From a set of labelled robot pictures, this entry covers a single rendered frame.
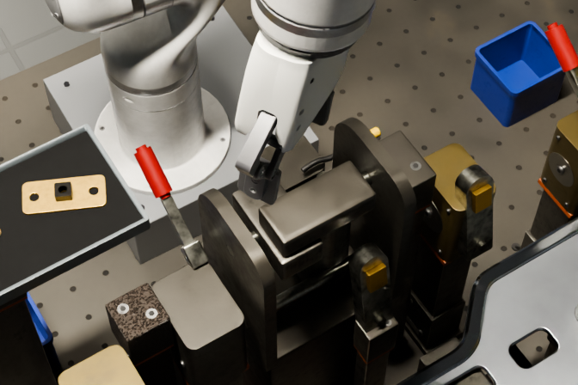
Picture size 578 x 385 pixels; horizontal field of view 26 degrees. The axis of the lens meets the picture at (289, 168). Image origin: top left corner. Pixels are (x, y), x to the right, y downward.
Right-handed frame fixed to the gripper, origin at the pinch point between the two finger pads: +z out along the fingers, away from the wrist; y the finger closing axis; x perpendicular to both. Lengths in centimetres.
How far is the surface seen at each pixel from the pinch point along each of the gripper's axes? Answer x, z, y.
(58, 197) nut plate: -23.1, 26.1, -1.6
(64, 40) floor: -92, 139, -104
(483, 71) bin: 5, 58, -71
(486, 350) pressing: 21.6, 38.4, -15.5
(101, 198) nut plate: -19.4, 26.4, -3.9
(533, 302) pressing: 24, 37, -23
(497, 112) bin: 9, 62, -69
